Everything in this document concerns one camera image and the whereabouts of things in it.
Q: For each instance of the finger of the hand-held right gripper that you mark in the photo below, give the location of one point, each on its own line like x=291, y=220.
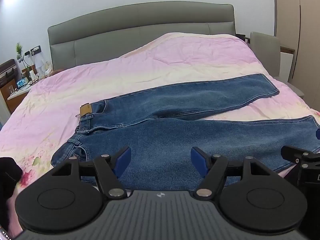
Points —
x=291, y=152

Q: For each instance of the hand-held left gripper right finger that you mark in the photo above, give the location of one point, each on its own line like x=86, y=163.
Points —
x=198, y=161

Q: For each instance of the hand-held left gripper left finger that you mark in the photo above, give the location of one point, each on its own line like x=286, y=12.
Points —
x=123, y=161

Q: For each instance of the blue denim pants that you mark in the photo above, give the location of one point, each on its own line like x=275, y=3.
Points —
x=175, y=135

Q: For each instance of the white wooden-top nightstand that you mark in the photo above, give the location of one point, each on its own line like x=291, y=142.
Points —
x=286, y=62

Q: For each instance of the pink floral bed blanket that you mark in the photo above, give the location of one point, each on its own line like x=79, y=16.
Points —
x=175, y=62

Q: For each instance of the grey upholstered chair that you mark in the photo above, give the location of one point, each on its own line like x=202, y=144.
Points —
x=265, y=52

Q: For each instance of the dark cloth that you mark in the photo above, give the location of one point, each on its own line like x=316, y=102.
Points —
x=8, y=177

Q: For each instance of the beige wardrobe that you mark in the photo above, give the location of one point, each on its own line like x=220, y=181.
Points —
x=300, y=30

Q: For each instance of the wooden bedside table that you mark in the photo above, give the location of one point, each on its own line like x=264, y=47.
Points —
x=17, y=97

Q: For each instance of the blue-screen device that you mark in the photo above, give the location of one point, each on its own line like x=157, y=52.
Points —
x=22, y=82

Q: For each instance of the grey upholstered headboard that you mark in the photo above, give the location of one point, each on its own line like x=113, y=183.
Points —
x=140, y=22

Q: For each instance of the brown suitcase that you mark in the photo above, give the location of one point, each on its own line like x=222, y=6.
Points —
x=7, y=75

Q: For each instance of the small green plant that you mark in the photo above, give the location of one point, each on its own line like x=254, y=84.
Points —
x=18, y=50

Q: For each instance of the wall power outlet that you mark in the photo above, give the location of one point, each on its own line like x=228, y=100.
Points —
x=35, y=50

